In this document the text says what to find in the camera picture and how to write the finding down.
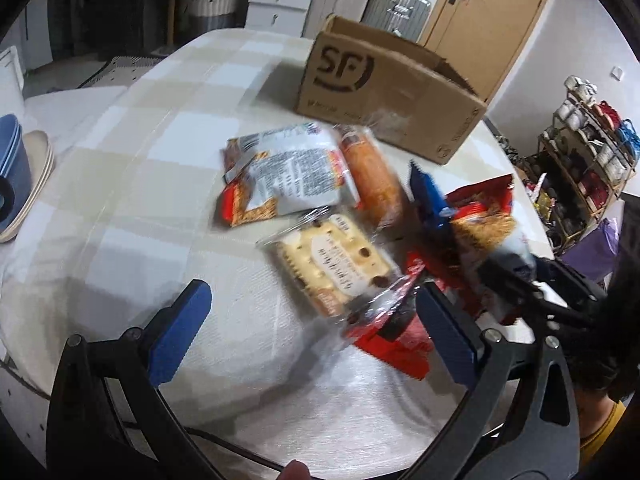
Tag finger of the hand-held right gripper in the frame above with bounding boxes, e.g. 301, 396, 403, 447
477, 260, 593, 328
532, 257, 608, 306

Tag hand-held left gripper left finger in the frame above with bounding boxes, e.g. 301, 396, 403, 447
46, 280, 221, 480

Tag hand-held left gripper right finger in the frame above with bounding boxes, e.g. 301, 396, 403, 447
395, 282, 581, 480

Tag red clear snack wrapper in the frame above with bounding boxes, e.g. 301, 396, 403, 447
345, 250, 481, 381

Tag red chip packet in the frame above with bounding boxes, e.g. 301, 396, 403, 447
445, 175, 521, 266

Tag blue cookie packet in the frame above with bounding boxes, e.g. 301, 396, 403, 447
407, 160, 458, 241

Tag white red snack packet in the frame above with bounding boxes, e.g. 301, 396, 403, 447
216, 122, 361, 228

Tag brown cardboard box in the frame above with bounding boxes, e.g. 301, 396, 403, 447
292, 14, 488, 166

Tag person's left hand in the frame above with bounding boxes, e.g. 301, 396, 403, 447
279, 460, 312, 480

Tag purple bag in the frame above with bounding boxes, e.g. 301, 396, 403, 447
562, 217, 623, 281

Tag wooden rack with cups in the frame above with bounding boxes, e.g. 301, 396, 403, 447
537, 75, 640, 256

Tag orange snack packet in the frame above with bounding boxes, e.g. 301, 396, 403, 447
332, 125, 408, 231

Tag beige plates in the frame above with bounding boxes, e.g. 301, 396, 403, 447
0, 130, 56, 243

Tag blue bowl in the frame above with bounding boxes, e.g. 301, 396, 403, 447
0, 114, 33, 221

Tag striped floor mat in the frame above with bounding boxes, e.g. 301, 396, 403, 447
80, 54, 167, 92

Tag wooden door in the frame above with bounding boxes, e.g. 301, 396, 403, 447
417, 0, 561, 106

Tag silver ribbed suitcase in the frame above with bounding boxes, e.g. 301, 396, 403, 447
362, 0, 432, 43

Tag white grey laundry basket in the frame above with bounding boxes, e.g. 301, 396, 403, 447
187, 0, 238, 36

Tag black cable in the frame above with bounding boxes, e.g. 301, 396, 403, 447
120, 420, 282, 472

